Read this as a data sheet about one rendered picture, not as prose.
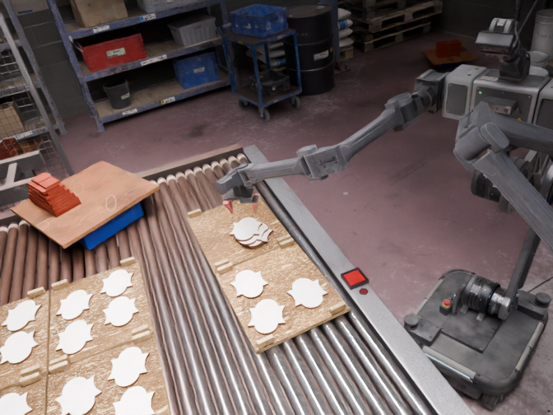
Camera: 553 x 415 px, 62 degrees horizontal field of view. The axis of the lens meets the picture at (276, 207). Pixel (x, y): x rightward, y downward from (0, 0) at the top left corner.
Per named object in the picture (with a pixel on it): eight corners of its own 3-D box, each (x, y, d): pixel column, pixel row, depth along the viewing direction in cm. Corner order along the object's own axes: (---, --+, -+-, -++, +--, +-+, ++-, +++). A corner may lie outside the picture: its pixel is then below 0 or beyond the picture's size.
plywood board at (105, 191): (102, 162, 244) (101, 160, 243) (160, 188, 215) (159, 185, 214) (11, 212, 215) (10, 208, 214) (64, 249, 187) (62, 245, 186)
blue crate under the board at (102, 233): (109, 196, 235) (103, 179, 229) (146, 214, 217) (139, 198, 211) (55, 228, 217) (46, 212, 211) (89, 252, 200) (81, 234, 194)
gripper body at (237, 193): (252, 201, 182) (249, 186, 177) (227, 202, 183) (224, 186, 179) (254, 192, 187) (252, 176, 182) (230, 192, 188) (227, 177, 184)
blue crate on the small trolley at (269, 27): (258, 23, 501) (255, 3, 488) (289, 28, 469) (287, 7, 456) (231, 33, 482) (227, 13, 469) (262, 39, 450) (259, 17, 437)
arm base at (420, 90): (437, 113, 162) (440, 80, 155) (426, 122, 158) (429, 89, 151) (415, 108, 168) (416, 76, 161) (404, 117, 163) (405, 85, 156)
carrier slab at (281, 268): (295, 244, 187) (295, 241, 186) (350, 310, 155) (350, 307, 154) (216, 277, 177) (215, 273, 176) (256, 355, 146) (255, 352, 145)
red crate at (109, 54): (139, 49, 557) (132, 25, 540) (148, 58, 523) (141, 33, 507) (84, 63, 536) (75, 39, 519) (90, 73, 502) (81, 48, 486)
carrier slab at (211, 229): (256, 195, 219) (256, 193, 218) (294, 243, 187) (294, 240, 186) (187, 221, 209) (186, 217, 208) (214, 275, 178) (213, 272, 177)
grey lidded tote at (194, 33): (206, 32, 580) (202, 13, 566) (220, 37, 555) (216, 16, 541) (170, 43, 561) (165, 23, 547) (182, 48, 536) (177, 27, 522)
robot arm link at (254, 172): (332, 173, 145) (319, 142, 142) (322, 181, 142) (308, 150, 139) (254, 184, 179) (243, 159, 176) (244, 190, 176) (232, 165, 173)
